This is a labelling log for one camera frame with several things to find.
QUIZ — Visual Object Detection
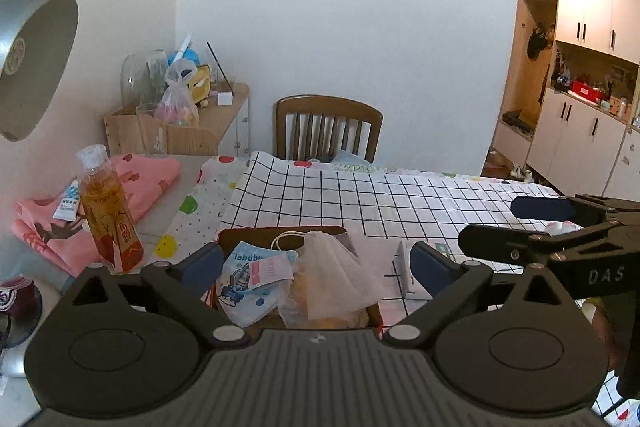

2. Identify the red storage box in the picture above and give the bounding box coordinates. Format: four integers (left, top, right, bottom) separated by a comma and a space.
572, 80, 606, 102

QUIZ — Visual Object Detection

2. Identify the cardboard box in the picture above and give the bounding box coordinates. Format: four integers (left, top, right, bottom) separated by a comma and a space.
104, 104, 219, 156

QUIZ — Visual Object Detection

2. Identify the red tin box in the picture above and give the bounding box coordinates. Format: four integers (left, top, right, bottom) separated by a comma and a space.
210, 226, 387, 339

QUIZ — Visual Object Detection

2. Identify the glass vase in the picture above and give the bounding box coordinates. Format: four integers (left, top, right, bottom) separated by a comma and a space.
121, 50, 169, 108

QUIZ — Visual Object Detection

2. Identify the white rabbit plush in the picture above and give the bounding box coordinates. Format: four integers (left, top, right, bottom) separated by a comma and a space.
547, 221, 584, 236

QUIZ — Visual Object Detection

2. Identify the pink printed cloth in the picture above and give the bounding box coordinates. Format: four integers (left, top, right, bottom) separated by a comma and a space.
12, 153, 182, 279

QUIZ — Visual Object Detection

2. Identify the black stick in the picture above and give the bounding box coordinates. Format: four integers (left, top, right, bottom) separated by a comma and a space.
207, 41, 236, 96

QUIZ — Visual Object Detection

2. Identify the grey desk lamp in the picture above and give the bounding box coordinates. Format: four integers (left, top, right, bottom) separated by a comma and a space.
0, 0, 80, 380

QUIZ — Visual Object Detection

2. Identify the black checked white tablecloth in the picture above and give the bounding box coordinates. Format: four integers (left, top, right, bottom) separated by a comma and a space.
227, 151, 640, 423

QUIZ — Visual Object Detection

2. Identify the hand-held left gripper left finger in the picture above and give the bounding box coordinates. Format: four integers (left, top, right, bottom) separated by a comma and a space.
52, 243, 251, 349

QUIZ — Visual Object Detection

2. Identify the dark red patterned cup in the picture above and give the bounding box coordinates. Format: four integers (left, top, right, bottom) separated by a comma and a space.
0, 274, 44, 349

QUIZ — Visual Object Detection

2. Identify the yellow clock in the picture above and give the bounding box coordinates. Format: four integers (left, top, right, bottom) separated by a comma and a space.
187, 64, 212, 104

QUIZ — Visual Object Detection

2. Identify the plastic bag with pink contents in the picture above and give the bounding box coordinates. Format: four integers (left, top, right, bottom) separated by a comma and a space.
156, 61, 200, 128

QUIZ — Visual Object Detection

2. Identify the blue printed mask packet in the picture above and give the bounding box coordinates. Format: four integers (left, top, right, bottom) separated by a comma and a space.
217, 241, 296, 327

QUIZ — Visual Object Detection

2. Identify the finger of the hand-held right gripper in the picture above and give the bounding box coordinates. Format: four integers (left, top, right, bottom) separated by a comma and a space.
510, 194, 640, 225
458, 222, 626, 265

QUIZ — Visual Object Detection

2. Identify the spiral notebook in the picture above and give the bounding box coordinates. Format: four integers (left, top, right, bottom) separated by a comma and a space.
330, 151, 386, 172

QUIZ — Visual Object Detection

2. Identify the grey wall cabinet unit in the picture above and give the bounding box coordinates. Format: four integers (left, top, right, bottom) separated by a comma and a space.
492, 0, 640, 208

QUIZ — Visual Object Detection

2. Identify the clear drinking glass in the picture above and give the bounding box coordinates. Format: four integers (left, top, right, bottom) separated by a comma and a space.
136, 103, 168, 156

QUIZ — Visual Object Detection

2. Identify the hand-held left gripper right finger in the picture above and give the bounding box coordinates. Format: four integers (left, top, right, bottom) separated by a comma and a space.
382, 241, 586, 350

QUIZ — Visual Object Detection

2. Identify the clear plastic bag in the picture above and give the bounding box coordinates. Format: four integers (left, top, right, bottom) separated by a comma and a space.
276, 264, 373, 332

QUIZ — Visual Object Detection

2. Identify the wooden side cabinet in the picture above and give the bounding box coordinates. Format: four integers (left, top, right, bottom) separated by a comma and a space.
200, 82, 250, 158

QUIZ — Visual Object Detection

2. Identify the wooden chair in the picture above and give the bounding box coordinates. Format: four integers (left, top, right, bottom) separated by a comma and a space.
275, 95, 384, 162

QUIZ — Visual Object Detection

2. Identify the white and blue tube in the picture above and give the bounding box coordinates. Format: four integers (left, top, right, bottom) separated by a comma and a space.
52, 181, 84, 222

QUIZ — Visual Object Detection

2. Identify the blue plastic toy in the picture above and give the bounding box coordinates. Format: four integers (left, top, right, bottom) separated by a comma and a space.
169, 49, 199, 68

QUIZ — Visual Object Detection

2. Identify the amber tea bottle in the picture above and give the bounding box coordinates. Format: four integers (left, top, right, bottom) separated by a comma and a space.
76, 145, 145, 274

